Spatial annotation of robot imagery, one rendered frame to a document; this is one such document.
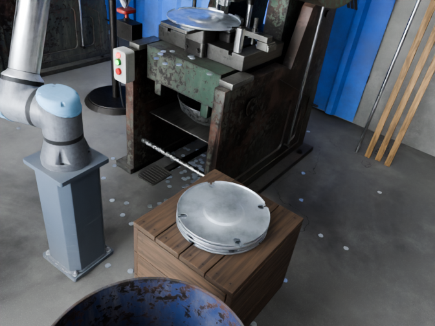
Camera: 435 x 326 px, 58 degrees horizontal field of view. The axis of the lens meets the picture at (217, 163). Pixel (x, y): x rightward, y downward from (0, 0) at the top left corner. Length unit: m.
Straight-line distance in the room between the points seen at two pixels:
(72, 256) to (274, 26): 1.22
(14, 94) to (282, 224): 0.89
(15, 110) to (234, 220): 0.71
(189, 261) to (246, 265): 0.16
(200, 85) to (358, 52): 1.37
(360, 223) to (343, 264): 0.30
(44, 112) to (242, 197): 0.65
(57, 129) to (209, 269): 0.58
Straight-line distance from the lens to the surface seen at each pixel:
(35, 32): 1.28
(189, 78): 1.58
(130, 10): 1.76
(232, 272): 1.11
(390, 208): 2.15
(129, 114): 1.84
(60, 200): 1.32
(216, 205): 1.24
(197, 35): 1.59
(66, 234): 1.42
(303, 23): 1.81
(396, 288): 1.77
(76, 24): 3.14
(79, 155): 1.26
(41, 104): 1.20
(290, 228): 1.28
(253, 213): 1.24
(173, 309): 0.99
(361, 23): 2.64
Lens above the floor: 1.20
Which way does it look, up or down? 35 degrees down
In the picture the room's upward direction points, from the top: 8 degrees clockwise
